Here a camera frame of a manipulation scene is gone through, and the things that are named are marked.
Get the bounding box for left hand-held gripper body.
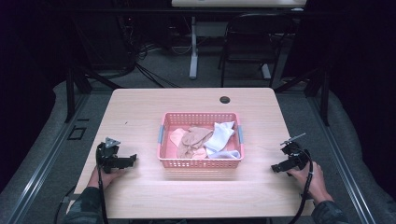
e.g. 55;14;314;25
95;136;126;175

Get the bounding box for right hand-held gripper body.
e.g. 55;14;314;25
279;133;312;171

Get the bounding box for pink sock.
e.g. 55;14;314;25
191;147;208;160
169;127;188;147

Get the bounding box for white sock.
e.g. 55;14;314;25
206;149;242;160
203;120;236;154

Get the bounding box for beige stocking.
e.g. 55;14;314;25
176;125;215;160

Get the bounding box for pink plastic basket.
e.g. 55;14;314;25
156;111;246;170

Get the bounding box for person's left hand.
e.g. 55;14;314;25
87;166;126;191

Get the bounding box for person's right hand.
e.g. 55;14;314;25
286;161;334;205

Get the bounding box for white desk leg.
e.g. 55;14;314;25
189;16;200;80
260;63;272;80

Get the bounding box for black folding chair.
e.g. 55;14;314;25
217;11;296;89

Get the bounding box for white desk top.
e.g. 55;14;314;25
170;0;308;9

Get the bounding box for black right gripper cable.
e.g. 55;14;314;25
287;150;315;224

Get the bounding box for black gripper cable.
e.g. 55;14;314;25
96;167;110;224
287;150;315;224

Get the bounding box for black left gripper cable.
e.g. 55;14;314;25
96;167;110;224

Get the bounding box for aluminium floor rail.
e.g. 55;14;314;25
5;92;92;224
305;95;378;224

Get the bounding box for black metal frame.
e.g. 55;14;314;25
63;65;123;124
273;65;332;127

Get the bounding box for floor cables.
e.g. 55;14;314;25
133;41;194;89

